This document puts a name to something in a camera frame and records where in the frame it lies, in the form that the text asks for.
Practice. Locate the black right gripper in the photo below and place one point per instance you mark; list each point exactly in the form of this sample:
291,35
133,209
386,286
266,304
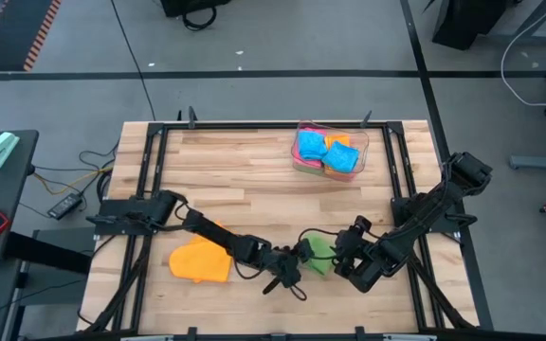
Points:
370,258

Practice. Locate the black cabinet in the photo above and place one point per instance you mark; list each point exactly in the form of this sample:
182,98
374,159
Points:
467,21

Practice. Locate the black equipment box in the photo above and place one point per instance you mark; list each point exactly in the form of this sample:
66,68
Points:
192,5

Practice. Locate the black mat with orange stripes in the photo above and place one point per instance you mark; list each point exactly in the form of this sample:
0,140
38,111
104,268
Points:
7,33

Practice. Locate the black table clamp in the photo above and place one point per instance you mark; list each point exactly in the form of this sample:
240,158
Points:
359,333
192,333
365,119
191,118

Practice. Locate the gray desk foot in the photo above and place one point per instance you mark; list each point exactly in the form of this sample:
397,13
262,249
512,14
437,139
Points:
543,162

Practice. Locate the pink microfiber towel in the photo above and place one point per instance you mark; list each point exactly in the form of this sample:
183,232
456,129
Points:
301,158
346,176

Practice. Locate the gray desk leg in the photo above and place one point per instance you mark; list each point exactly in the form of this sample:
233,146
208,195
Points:
538,37

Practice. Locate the blue microfiber towel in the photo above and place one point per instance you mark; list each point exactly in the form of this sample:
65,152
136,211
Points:
312,144
341,158

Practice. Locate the clear plastic bin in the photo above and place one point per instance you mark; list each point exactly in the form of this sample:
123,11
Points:
364,142

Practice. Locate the orange microfiber towel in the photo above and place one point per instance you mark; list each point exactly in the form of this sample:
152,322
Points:
337,139
197,265

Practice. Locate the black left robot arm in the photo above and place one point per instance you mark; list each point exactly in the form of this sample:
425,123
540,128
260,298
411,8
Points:
206,232

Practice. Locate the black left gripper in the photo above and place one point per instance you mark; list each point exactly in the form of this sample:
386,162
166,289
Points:
280,267

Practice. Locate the green microfiber towel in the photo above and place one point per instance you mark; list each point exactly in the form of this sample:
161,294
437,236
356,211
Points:
320,253
311,169

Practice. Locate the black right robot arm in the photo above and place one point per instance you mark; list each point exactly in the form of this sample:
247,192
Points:
424,213

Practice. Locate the black power adapter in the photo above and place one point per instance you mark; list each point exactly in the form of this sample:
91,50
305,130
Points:
64,206

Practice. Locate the black side desk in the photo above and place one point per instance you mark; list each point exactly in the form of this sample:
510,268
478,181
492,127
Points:
7,189

